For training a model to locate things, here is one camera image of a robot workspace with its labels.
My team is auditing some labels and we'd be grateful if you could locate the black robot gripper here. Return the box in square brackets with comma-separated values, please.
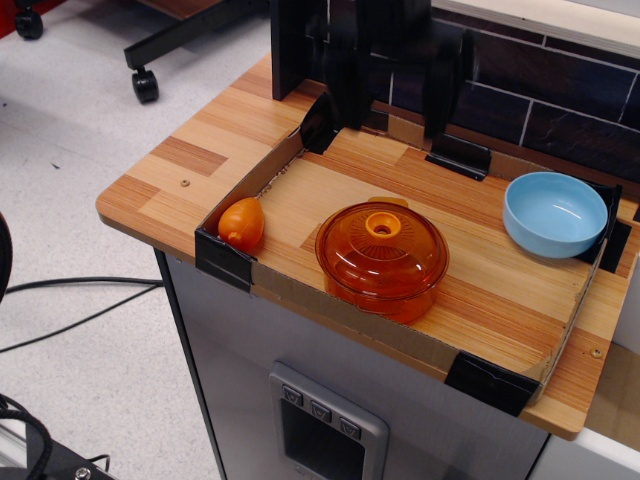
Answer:
[309, 1, 475, 138]

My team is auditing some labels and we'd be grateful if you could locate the orange transparent pot lid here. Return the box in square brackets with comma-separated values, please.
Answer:
[314, 201, 450, 303]

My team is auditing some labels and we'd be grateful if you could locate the orange transparent plastic pot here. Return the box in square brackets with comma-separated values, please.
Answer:
[323, 195, 441, 325]

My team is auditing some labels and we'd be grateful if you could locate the dark brick backsplash panel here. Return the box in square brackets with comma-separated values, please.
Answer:
[271, 1, 639, 182]

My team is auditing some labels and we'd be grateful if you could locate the light blue bowl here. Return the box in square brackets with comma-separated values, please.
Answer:
[503, 172, 609, 259]

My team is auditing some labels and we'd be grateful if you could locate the orange toy carrot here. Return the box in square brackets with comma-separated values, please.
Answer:
[218, 197, 265, 252]

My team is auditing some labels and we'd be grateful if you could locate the black chair base with caster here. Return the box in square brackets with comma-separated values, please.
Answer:
[124, 1, 267, 104]

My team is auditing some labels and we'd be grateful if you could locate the grey toy kitchen cabinet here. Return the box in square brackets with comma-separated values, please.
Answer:
[153, 248, 640, 480]

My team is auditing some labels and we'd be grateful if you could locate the cardboard fence with black tape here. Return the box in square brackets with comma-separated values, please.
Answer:
[197, 88, 639, 431]

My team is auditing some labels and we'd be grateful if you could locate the black caster wheel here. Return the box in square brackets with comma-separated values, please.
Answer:
[14, 0, 44, 40]

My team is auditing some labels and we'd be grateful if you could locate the grey oven control panel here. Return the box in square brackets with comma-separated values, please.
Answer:
[269, 362, 390, 480]

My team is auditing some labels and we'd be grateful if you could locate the black equipment corner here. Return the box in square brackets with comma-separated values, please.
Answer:
[1, 395, 114, 479]

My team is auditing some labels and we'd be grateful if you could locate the black floor cable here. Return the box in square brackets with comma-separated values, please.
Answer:
[0, 277, 165, 354]

